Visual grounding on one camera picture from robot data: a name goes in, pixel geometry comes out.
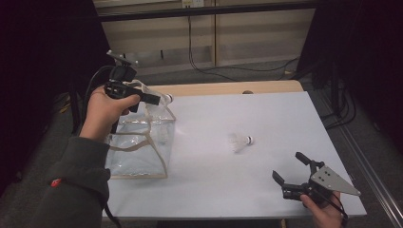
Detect transparent bag with beige trim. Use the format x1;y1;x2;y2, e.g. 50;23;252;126
104;79;177;180

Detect hand-held gripper black cable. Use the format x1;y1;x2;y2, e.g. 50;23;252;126
317;188;350;228
83;65;123;228

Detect black stand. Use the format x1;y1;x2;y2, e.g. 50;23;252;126
331;60;342;117

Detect white feather shuttlecock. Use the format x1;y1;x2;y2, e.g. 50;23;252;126
134;81;175;106
228;132;255;154

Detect black power cable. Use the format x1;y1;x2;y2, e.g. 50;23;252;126
187;8;300;83

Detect left hand-held gripper black cable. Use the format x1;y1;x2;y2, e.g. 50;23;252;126
83;65;123;228

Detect right hand-held gripper black cable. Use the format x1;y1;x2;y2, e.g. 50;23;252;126
317;188;350;228

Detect white wall socket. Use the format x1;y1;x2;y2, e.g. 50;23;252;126
181;0;205;9

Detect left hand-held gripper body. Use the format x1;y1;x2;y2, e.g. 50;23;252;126
104;49;144;100

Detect person's right hand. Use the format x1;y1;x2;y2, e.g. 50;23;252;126
298;190;345;228

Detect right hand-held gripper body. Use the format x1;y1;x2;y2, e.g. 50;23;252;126
280;161;362;209

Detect black floor cables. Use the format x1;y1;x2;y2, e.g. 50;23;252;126
319;89;358;130

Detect person's left hand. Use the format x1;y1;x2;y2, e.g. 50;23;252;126
79;85;142;142

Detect black curtain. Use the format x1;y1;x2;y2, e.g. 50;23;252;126
297;0;403;150
0;0;117;191

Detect beige wooden cabinet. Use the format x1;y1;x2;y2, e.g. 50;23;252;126
93;0;317;79

